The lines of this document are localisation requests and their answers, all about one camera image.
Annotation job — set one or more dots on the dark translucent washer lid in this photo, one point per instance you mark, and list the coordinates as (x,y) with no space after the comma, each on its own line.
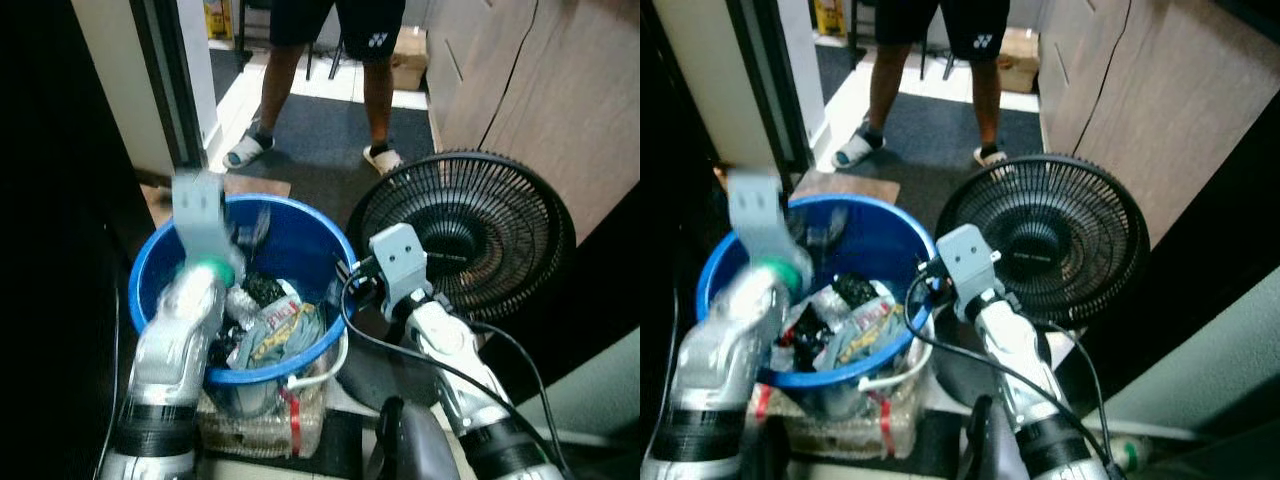
(1200,260)

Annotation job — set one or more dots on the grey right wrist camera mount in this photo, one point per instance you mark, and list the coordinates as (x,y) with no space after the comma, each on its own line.
(965,262)
(400,260)

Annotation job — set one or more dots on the dark grey floor mat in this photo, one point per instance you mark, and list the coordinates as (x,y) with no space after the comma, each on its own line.
(930,140)
(320,140)

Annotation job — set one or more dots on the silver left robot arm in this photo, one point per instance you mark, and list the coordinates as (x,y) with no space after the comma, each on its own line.
(730,350)
(175,340)

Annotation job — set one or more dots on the person in black shorts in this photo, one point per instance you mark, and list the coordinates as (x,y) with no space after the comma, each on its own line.
(985,95)
(375,90)

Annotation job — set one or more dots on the clear plastic bag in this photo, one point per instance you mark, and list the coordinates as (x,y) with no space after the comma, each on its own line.
(245,302)
(815,315)

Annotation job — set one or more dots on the yellow container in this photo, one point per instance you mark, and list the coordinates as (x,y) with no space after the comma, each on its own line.
(830,18)
(218,18)

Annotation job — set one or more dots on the brown cardboard box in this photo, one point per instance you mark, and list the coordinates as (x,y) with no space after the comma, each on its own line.
(1018,62)
(410,62)

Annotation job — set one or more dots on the brown wooden cabinet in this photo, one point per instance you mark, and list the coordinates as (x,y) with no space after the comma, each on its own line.
(1170,100)
(560,100)

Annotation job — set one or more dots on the white slipper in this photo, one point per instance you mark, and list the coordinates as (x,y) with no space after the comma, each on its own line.
(857,150)
(248,150)
(383,160)
(990,157)

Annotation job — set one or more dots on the black floor fan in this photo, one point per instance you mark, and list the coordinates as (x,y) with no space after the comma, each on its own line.
(480,230)
(1050,240)

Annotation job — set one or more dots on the large black cabinet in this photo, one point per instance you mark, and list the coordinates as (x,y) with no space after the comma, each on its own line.
(60,200)
(675,150)

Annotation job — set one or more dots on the blue plastic bucket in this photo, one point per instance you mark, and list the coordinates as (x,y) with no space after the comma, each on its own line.
(880,240)
(300,240)

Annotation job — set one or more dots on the black door frame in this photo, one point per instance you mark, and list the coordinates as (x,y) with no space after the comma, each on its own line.
(765,70)
(165,70)

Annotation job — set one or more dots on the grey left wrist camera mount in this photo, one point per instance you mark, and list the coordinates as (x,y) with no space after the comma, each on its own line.
(757,215)
(200,215)

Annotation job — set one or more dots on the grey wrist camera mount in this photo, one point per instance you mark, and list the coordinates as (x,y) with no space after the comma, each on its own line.
(200,215)
(757,215)
(965,262)
(400,260)

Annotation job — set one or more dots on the dark grey robot leg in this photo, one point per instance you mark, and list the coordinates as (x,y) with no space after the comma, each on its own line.
(985,440)
(410,445)

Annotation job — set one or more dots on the black chair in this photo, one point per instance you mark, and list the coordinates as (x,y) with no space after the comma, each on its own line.
(935,60)
(325,60)

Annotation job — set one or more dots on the grey-teal garment with yellow print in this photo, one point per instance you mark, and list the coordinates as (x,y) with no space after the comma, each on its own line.
(865,335)
(275,335)

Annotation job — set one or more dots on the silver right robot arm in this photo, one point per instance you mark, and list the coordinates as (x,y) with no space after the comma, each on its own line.
(1010,350)
(450,350)

